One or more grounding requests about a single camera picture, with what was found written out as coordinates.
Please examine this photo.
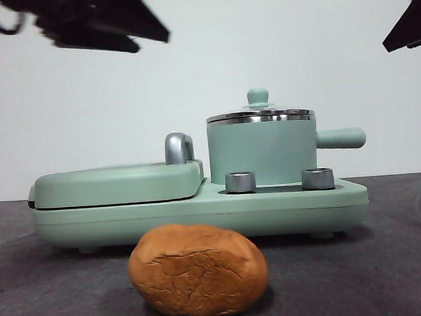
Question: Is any glass pot lid green knob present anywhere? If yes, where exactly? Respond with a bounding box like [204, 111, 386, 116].
[205, 84, 316, 126]

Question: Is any brown potato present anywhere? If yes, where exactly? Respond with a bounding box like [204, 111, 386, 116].
[124, 217, 272, 316]

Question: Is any silver control knob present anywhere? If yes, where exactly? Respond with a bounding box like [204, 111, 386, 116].
[224, 170, 257, 195]
[300, 166, 335, 191]

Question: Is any green breakfast machine base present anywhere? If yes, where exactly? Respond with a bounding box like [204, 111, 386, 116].
[30, 166, 372, 259]

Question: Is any chrome cover handle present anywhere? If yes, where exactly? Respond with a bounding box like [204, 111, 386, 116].
[163, 131, 197, 166]

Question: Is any green pot with handle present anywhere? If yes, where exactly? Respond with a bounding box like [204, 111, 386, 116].
[206, 113, 370, 188]

